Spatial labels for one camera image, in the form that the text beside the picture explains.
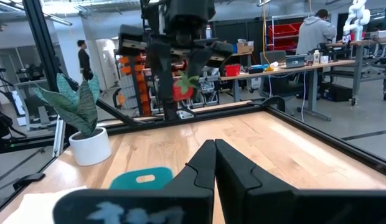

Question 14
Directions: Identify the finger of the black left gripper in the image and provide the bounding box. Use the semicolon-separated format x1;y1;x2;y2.
148;41;177;103
186;48;213;95

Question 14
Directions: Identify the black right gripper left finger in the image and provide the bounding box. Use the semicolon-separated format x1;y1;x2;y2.
52;139;217;224

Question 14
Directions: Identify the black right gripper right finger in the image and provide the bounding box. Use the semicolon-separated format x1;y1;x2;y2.
214;138;386;224

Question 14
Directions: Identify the red toy strawberry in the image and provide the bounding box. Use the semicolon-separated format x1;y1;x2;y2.
172;70;200;103

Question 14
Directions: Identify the orange parts rack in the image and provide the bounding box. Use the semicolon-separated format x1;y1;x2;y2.
117;54;154;116

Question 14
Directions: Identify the small red box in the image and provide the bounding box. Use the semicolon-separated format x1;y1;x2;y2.
224;63;242;78

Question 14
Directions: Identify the teal plastic bin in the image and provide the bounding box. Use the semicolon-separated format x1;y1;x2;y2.
108;166;175;191

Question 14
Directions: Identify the cardboard box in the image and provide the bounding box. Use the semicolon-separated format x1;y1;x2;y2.
236;39;255;55

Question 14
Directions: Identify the person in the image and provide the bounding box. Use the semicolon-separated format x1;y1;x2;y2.
77;39;95;82
295;9;337;56

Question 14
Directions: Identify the black office chair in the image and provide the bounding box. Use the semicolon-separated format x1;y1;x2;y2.
258;50;303;101

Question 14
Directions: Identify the black table clamp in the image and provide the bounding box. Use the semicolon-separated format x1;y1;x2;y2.
261;95;287;113
12;172;46;191

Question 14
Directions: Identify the red storage bin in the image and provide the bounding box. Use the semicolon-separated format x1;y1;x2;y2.
267;21;303;52

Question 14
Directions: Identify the grey laptop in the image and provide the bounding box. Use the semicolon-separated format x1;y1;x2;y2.
284;54;307;70

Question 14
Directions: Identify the snake plant in white pot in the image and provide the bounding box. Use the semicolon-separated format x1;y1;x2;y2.
31;73;113;167

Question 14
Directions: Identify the long wooden-top table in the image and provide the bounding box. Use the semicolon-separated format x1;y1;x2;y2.
220;59;356;123

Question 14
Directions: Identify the white folded cloth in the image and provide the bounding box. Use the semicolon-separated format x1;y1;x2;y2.
1;185;88;224

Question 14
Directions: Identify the grey workbench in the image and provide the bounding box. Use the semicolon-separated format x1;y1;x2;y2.
322;29;386;107

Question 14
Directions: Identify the black diagonal frame strut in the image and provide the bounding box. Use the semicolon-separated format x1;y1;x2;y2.
65;77;141;128

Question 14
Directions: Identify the yellow hanging cable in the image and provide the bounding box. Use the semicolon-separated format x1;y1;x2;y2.
260;0;275;73

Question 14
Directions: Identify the black frame post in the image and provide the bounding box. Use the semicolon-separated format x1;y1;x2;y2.
22;0;62;91

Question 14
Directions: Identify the silver aluminium bracket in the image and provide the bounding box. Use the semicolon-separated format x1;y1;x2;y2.
52;116;67;158

